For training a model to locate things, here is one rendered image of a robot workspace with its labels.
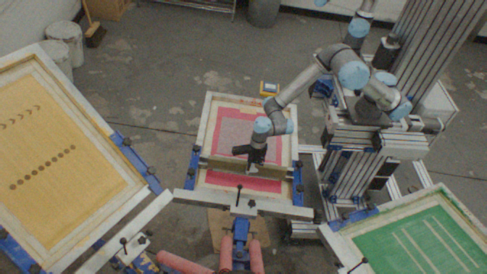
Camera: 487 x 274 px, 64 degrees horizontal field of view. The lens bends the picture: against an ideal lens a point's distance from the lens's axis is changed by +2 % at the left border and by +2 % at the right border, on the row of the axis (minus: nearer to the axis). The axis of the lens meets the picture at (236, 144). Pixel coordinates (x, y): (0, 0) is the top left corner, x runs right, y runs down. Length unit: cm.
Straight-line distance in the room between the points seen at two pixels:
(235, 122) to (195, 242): 102
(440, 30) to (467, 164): 234
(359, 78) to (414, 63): 64
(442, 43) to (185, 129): 224
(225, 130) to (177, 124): 141
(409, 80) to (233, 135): 102
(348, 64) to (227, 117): 95
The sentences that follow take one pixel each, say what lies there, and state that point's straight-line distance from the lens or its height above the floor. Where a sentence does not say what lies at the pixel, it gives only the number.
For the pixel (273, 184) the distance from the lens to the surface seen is 206.
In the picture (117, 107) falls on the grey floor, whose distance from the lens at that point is 381.
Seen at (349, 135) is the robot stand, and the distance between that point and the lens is 223.
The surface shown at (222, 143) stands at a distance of 219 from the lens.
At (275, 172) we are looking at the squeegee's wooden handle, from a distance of 195.
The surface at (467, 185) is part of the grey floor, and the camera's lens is 414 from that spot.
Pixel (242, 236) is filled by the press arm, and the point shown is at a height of 104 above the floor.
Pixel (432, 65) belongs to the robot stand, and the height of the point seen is 148.
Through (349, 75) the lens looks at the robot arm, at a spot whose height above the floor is 168.
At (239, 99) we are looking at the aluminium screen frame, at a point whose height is 99.
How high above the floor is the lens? 257
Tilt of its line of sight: 47 degrees down
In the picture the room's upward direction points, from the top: 11 degrees clockwise
